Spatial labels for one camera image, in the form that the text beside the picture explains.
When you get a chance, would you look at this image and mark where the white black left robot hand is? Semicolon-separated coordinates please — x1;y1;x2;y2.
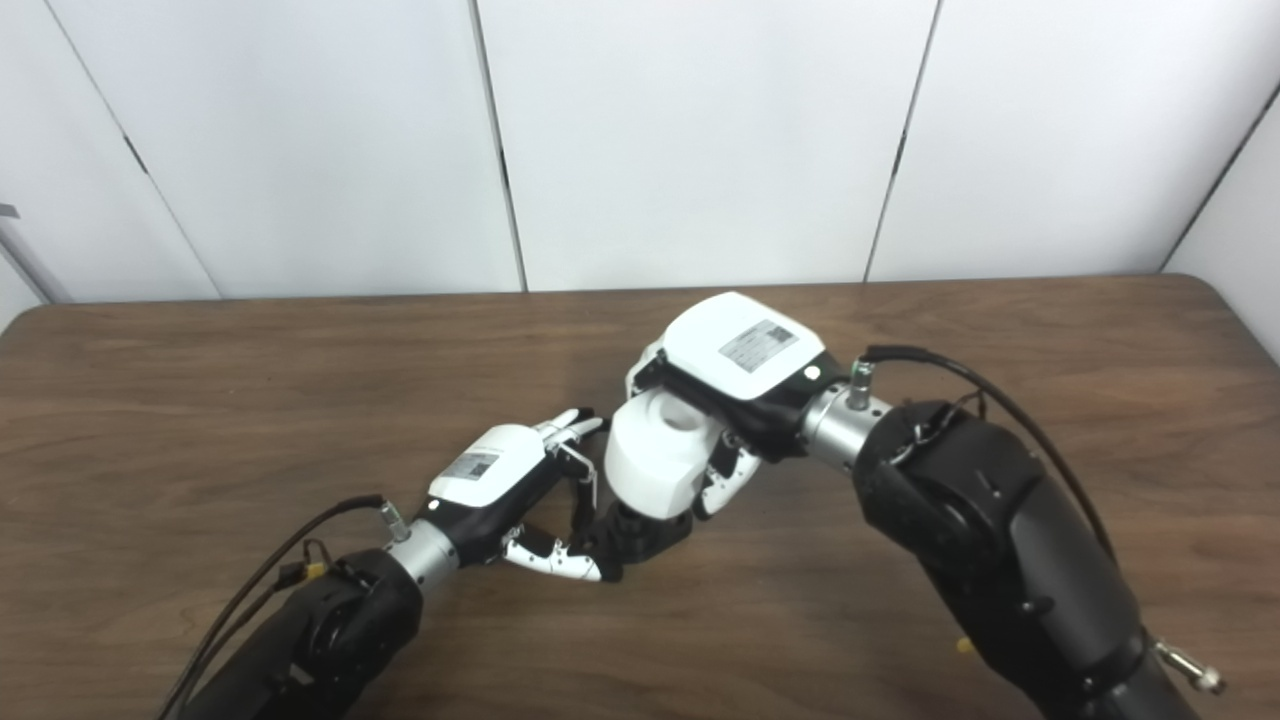
412;406;611;583

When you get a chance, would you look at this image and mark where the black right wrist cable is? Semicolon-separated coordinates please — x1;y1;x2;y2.
860;345;1121;566

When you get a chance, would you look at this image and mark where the round white plastic piece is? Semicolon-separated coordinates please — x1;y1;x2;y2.
604;388;731;521

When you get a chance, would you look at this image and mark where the black flanged holder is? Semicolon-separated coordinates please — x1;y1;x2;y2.
572;500;695;583

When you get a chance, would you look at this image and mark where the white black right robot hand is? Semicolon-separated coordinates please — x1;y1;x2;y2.
625;291;846;521

